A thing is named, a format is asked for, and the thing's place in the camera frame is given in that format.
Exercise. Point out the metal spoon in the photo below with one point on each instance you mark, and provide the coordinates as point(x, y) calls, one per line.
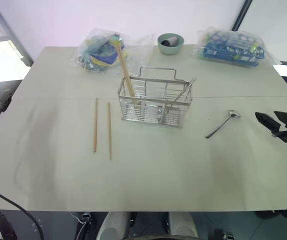
point(221, 125)
point(186, 88)

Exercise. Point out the plastic bag with blue trays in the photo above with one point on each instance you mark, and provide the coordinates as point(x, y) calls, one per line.
point(231, 50)

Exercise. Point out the pale green bowl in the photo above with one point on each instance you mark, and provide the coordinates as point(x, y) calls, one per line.
point(171, 50)

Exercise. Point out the grey and black roll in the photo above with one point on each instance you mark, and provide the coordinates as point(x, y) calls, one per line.
point(170, 41)

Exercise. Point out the white rounded shell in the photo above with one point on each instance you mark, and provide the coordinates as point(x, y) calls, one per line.
point(183, 225)
point(113, 226)

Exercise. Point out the wooden chopstick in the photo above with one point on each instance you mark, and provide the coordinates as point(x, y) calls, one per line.
point(125, 64)
point(121, 65)
point(109, 132)
point(95, 125)

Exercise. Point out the plastic bag with colourful items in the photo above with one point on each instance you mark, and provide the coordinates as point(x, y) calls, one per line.
point(101, 53)

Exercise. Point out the dark board frame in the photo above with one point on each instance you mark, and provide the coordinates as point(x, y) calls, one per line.
point(242, 13)

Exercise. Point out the grey metal frame post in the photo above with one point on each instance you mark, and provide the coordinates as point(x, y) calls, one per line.
point(7, 30)

